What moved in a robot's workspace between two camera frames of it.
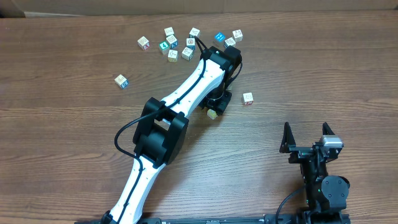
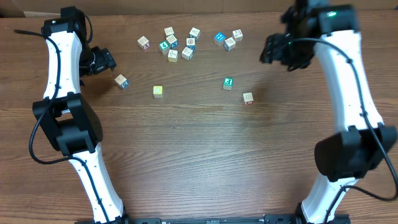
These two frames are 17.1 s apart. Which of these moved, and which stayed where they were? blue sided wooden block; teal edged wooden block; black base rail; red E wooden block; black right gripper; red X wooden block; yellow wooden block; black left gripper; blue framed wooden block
Moved: black right gripper; yellow wooden block; black left gripper
Stayed: blue framed wooden block; black base rail; blue sided wooden block; red X wooden block; red E wooden block; teal edged wooden block
